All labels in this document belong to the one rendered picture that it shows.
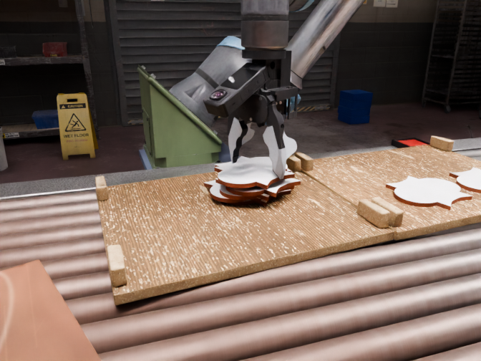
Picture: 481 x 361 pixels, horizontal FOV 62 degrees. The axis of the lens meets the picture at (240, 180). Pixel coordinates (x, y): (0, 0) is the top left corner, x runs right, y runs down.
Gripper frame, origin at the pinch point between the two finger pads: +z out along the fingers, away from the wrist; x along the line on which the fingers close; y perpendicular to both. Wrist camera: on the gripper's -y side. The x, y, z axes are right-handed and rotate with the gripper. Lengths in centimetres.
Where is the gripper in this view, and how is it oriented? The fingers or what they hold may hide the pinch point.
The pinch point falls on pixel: (253, 169)
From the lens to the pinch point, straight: 70.4
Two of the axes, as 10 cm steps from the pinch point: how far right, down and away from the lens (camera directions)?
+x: -7.2, -2.5, 6.5
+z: 0.0, 9.3, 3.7
